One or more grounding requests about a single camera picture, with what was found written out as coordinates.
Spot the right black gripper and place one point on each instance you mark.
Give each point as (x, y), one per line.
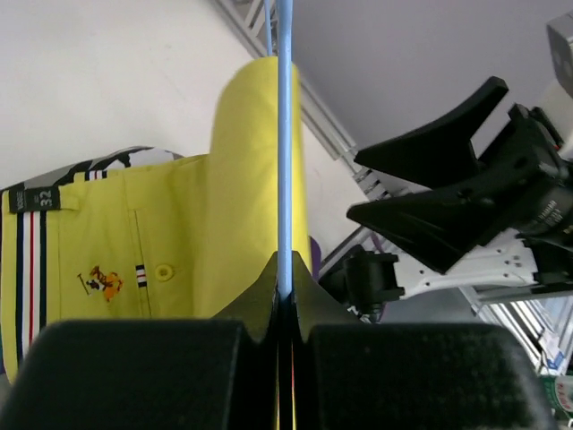
(519, 182)

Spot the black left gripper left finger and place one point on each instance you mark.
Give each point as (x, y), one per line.
(216, 373)

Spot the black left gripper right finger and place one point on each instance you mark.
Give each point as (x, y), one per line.
(354, 375)

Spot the olive yellow trousers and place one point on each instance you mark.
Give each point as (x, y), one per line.
(178, 240)

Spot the purple grey camouflage trousers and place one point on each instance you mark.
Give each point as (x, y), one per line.
(93, 169)

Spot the blue hanger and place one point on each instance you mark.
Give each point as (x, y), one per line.
(283, 44)

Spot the lilac purple trousers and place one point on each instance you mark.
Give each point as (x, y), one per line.
(316, 259)

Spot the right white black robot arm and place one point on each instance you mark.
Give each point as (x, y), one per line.
(497, 224)

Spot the right aluminium frame posts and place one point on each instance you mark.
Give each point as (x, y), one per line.
(256, 24)

